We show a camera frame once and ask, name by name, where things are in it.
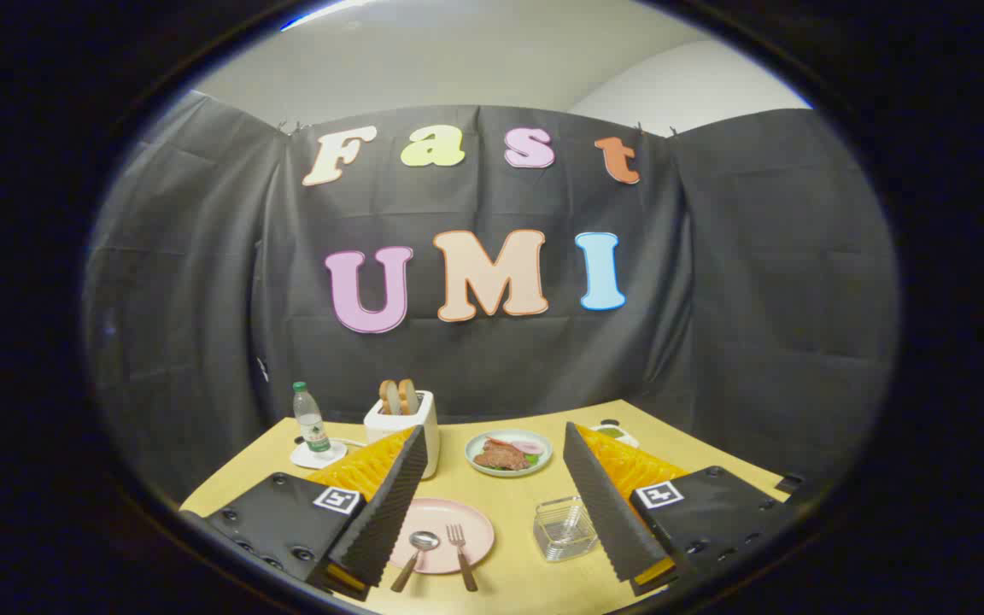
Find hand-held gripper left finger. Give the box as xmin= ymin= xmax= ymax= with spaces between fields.
xmin=180 ymin=425 xmax=429 ymax=601

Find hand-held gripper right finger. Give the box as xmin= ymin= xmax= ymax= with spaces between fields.
xmin=562 ymin=421 xmax=800 ymax=597

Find metal spoon with brown handle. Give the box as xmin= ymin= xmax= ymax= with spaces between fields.
xmin=389 ymin=530 xmax=442 ymax=594

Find metal fork with brown handle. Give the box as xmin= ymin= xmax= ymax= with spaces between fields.
xmin=446 ymin=524 xmax=479 ymax=593

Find small metal strainer basket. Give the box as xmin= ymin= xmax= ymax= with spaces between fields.
xmin=533 ymin=497 xmax=600 ymax=563

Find pink plate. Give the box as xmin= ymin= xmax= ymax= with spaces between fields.
xmin=388 ymin=498 xmax=495 ymax=575

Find white divided tray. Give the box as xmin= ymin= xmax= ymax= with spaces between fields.
xmin=590 ymin=420 xmax=640 ymax=449

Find white square coaster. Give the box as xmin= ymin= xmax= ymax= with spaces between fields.
xmin=290 ymin=437 xmax=349 ymax=470

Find pale green plate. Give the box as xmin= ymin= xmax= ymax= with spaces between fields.
xmin=465 ymin=429 xmax=554 ymax=477

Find white toaster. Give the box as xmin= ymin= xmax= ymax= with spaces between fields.
xmin=363 ymin=390 xmax=441 ymax=480

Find brown meat slices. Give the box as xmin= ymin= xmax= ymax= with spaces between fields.
xmin=473 ymin=441 xmax=531 ymax=472

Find clear plastic water bottle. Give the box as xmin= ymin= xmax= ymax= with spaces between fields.
xmin=292 ymin=381 xmax=332 ymax=458

